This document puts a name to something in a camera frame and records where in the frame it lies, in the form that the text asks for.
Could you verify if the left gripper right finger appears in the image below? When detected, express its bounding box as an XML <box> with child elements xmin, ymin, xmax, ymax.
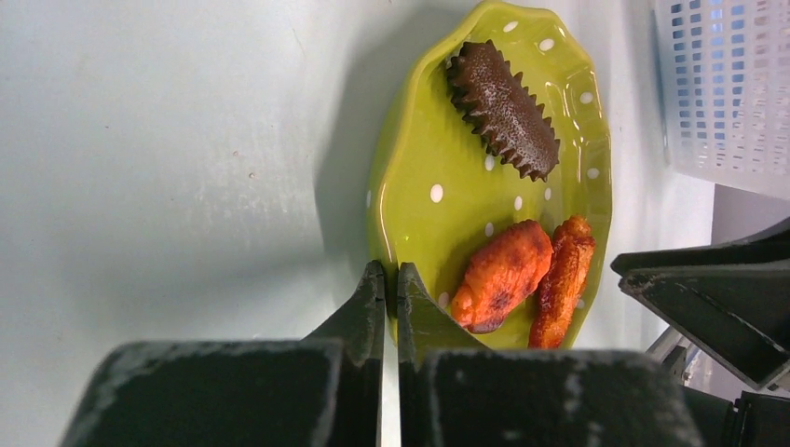
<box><xmin>397</xmin><ymin>263</ymin><xmax>703</xmax><ymax>446</ymax></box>

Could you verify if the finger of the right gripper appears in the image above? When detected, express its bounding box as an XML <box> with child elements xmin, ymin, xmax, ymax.
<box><xmin>620</xmin><ymin>262</ymin><xmax>789</xmax><ymax>389</ymax></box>
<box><xmin>611</xmin><ymin>218</ymin><xmax>789</xmax><ymax>276</ymax></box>

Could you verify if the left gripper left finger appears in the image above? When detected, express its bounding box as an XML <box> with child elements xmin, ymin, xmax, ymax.
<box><xmin>61</xmin><ymin>261</ymin><xmax>386</xmax><ymax>446</ymax></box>

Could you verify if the orange fried food piece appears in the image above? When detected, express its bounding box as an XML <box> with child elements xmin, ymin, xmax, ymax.
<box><xmin>528</xmin><ymin>215</ymin><xmax>596</xmax><ymax>349</ymax></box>
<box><xmin>450</xmin><ymin>219</ymin><xmax>553</xmax><ymax>334</ymax></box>

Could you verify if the orange fried food piece right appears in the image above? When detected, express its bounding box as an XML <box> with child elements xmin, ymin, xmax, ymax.
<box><xmin>528</xmin><ymin>215</ymin><xmax>596</xmax><ymax>349</ymax></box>

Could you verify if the white plastic basket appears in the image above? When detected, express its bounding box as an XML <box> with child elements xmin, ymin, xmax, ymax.
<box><xmin>652</xmin><ymin>0</ymin><xmax>789</xmax><ymax>199</ymax></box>

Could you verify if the dark brown food piece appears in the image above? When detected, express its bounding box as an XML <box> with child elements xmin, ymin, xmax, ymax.
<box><xmin>446</xmin><ymin>40</ymin><xmax>561</xmax><ymax>182</ymax></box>

